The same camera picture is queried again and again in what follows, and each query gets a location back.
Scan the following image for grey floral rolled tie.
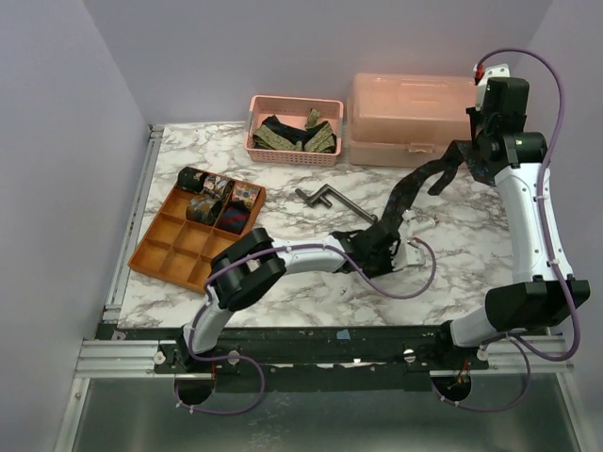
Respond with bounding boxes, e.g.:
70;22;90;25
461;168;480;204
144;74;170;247
202;174;235;199

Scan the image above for gold floral rolled tie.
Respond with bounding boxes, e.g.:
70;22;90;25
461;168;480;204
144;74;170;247
186;195;223;226

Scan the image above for pink plastic storage box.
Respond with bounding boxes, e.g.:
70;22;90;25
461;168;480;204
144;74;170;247
347;73;477;168

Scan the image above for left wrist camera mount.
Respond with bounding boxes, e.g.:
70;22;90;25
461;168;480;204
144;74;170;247
397;210;439;268

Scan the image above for pink plastic basket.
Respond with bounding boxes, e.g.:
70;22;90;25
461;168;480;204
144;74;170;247
244;95;344;167

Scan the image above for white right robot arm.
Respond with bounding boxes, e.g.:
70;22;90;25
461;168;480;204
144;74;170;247
433;76;591;369

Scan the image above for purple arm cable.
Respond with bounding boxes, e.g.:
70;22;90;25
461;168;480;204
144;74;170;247
176;242;437;416
437;48;580;413

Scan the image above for colourful patterned rolled tie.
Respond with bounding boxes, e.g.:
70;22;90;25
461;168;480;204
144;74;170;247
232;182;261;210

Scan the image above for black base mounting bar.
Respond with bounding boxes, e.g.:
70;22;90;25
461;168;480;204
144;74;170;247
95;324;488;395

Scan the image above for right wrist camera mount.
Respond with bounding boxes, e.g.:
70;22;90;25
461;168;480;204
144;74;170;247
473;63;512;112

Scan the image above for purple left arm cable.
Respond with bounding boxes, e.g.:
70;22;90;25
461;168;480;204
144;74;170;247
176;242;437;416

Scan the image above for navy maroon striped rolled tie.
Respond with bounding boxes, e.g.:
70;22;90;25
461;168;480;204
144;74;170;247
218;203;251;234

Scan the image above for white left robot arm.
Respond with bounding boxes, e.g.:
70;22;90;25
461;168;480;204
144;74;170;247
176;223;401;372

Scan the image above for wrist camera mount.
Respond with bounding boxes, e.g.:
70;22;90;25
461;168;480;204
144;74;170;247
397;210;439;268
473;63;512;112

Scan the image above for dark brown blue floral tie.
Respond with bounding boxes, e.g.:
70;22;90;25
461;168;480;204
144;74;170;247
376;140;495;240

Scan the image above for orange wooden divided tray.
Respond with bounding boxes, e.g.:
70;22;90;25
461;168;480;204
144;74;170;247
129;178;266;293

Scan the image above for black tie in basket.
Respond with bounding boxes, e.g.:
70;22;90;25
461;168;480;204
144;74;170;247
256;115;342;156

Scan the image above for dark green rolled tie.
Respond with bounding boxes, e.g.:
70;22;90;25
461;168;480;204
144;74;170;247
176;167;207;194

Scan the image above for olive green patterned tie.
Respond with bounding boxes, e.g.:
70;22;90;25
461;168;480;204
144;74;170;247
252;108;338;154

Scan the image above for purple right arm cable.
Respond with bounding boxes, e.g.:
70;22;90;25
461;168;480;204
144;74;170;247
437;48;580;413

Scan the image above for dark metal crank handle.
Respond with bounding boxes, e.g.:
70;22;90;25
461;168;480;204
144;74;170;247
295;185;379;224

